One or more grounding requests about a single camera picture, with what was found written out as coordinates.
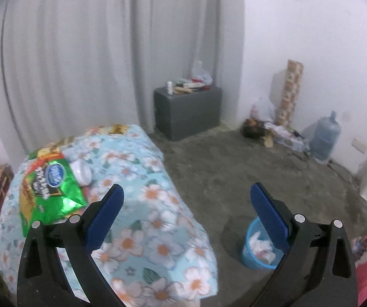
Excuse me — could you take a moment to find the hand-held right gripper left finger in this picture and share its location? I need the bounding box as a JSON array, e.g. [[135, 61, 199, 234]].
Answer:
[[16, 184, 126, 307]]

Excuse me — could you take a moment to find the blue mesh wastebasket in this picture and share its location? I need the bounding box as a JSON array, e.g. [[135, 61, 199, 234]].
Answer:
[[241, 217, 286, 270]]

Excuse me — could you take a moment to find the white plastic bag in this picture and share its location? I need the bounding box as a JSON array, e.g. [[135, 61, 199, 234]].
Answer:
[[251, 96, 276, 122]]

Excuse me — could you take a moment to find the green snack bag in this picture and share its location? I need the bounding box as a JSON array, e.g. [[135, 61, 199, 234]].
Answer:
[[19, 153, 89, 235]]

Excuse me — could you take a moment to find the floral light blue quilt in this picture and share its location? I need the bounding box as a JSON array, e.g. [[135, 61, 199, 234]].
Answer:
[[0, 124, 219, 304]]

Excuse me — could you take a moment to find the yellow snack packet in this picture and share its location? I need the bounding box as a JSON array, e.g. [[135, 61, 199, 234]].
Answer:
[[105, 124, 129, 135], [28, 137, 75, 159]]

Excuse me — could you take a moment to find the crumpled white tissue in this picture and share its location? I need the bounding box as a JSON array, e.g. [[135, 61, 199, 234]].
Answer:
[[248, 230, 277, 263]]

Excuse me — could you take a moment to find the grey cabinet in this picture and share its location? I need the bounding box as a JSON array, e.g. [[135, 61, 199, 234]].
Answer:
[[154, 85, 222, 142]]

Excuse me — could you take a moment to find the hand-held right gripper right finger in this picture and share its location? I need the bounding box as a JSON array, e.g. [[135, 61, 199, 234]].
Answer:
[[250, 182, 360, 307]]

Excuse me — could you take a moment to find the grey curtain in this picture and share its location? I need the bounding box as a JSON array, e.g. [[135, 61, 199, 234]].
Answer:
[[0, 0, 245, 167]]

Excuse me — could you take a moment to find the blue water jug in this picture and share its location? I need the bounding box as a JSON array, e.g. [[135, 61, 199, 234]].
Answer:
[[310, 111, 342, 163]]

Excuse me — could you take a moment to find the clutter of small boxes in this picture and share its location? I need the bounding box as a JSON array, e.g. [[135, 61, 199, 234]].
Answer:
[[174, 78, 213, 94]]

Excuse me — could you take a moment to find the tall patterned cardboard box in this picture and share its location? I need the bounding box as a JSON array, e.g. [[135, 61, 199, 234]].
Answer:
[[275, 59, 304, 125]]

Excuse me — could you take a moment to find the black cable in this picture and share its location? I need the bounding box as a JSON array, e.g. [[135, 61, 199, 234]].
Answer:
[[287, 152, 310, 170]]

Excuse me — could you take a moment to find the white drink bottle red cap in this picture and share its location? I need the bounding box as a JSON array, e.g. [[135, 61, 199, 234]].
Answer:
[[69, 158, 93, 187]]

